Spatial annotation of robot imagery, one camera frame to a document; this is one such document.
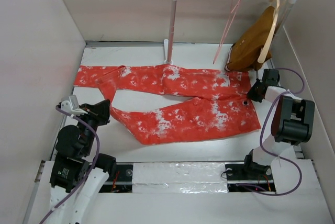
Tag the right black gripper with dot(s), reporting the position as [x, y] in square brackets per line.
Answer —
[250, 93]

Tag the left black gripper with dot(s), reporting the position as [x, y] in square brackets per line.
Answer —
[100, 111]

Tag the pink wire hanger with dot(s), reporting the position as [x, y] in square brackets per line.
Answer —
[233, 10]

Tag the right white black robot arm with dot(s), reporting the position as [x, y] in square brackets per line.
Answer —
[289, 122]

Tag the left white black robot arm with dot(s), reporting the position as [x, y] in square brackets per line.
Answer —
[79, 170]

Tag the brown trousers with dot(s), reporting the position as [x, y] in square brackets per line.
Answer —
[245, 52]

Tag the beige wooden hanger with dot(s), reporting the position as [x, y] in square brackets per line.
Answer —
[278, 17]

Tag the silver tape strip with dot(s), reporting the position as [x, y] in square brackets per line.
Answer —
[179, 177]

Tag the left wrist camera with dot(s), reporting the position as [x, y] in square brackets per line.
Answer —
[70, 105]

